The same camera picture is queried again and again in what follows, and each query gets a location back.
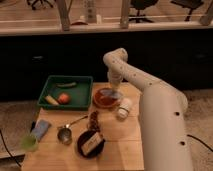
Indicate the black round plate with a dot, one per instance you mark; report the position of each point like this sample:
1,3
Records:
83,138

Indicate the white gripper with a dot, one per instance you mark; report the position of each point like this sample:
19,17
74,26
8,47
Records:
115,81

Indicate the office chair right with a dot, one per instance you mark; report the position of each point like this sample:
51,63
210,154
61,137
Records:
190,4

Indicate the wooden post right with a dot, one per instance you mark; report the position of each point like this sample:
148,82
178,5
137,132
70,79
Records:
206,19

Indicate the grey towel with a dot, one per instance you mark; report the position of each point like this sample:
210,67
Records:
114,94

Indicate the green plastic cup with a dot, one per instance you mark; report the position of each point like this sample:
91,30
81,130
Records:
29,143

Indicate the metal ladle with handle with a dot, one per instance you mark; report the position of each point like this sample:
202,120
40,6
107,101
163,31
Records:
64,134

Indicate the blue sponge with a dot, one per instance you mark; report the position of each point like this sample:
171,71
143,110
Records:
40,129

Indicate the office chair base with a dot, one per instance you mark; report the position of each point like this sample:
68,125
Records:
140,5

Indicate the wooden post middle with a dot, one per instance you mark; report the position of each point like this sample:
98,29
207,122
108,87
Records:
125,8

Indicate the white box on plate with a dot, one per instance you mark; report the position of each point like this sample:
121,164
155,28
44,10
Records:
91,143

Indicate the office chair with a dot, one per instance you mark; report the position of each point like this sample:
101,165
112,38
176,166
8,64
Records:
32,3
190,4

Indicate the red bowl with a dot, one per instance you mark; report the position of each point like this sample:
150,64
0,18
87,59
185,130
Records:
101,100

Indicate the brown grape bunch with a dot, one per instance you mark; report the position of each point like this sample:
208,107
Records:
93,123

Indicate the green plastic tray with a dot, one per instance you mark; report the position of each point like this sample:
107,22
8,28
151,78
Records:
80,95

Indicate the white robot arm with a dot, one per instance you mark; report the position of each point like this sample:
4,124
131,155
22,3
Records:
161,115

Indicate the orange fruit in tray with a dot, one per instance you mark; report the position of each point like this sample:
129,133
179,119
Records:
63,98

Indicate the yellow corn piece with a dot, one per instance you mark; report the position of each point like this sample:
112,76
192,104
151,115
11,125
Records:
51,100

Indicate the wooden post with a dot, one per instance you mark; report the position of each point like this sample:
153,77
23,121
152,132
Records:
125,8
206,19

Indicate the office chair left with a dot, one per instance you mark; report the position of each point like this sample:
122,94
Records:
32,3

